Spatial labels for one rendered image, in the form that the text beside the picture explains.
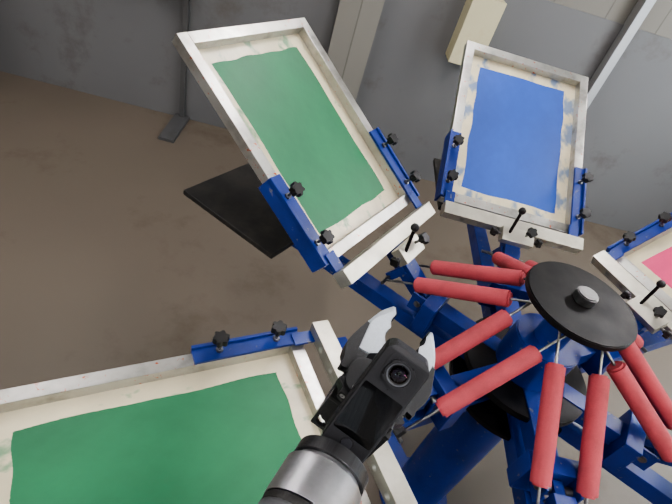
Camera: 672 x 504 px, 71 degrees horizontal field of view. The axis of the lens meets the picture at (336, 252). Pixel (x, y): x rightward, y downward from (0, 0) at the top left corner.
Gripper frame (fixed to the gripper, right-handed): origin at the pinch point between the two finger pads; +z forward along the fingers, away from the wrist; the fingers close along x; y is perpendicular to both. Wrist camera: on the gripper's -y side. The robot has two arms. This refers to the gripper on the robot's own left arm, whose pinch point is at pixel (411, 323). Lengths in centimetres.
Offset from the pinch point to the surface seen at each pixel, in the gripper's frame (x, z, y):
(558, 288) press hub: 35, 77, 31
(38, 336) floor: -124, 41, 187
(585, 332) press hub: 44, 65, 30
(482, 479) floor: 88, 103, 157
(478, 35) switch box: -47, 323, 44
